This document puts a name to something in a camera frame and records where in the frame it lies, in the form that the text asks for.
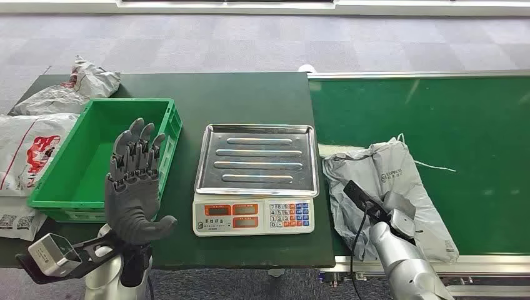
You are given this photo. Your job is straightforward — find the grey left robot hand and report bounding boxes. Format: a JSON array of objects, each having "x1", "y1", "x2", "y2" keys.
[{"x1": 103, "y1": 117, "x2": 178, "y2": 246}]

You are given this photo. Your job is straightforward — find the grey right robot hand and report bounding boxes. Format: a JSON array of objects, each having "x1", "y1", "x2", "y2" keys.
[{"x1": 382, "y1": 191, "x2": 417, "y2": 241}]

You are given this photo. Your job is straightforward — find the grey courier bag package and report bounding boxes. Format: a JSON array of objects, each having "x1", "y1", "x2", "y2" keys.
[{"x1": 322, "y1": 133, "x2": 459, "y2": 264}]

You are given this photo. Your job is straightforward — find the green conveyor belt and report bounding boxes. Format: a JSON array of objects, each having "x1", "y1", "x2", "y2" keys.
[{"x1": 308, "y1": 70, "x2": 530, "y2": 297}]

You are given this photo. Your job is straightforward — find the green plastic crate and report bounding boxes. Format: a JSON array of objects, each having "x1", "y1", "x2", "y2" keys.
[{"x1": 27, "y1": 97, "x2": 183, "y2": 224}]

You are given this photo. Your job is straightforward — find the white bag with red print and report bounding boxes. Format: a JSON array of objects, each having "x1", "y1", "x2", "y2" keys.
[{"x1": 0, "y1": 112, "x2": 79, "y2": 198}]

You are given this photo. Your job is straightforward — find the white bag with QR codes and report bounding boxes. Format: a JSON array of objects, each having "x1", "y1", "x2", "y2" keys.
[{"x1": 0, "y1": 194, "x2": 48, "y2": 243}]

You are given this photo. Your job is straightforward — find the white electronic scale body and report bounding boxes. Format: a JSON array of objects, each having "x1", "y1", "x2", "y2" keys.
[{"x1": 192, "y1": 192, "x2": 316, "y2": 238}]

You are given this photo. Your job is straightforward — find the crumpled white courier bag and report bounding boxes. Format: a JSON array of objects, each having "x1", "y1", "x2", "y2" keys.
[{"x1": 62, "y1": 54, "x2": 122, "y2": 100}]

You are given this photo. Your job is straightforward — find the flat grey-white courier bag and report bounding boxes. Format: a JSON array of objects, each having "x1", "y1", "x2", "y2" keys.
[{"x1": 9, "y1": 82, "x2": 90, "y2": 117}]

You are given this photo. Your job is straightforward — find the steel scale tray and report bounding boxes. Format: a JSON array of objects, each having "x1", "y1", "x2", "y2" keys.
[{"x1": 194, "y1": 123, "x2": 320, "y2": 198}]

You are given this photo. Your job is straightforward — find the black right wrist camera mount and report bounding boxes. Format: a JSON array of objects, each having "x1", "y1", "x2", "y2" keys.
[{"x1": 343, "y1": 180, "x2": 392, "y2": 226}]

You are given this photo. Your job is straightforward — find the thin white string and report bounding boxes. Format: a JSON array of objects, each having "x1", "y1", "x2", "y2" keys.
[{"x1": 396, "y1": 133, "x2": 457, "y2": 173}]

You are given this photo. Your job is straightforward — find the black cable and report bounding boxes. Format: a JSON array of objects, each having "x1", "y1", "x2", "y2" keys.
[{"x1": 349, "y1": 209, "x2": 369, "y2": 300}]

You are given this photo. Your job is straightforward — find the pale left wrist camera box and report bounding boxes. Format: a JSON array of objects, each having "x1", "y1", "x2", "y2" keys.
[{"x1": 27, "y1": 232, "x2": 83, "y2": 278}]

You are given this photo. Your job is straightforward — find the black left wrist camera bracket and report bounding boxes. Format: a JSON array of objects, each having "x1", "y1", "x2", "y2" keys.
[{"x1": 16, "y1": 231, "x2": 121, "y2": 286}]

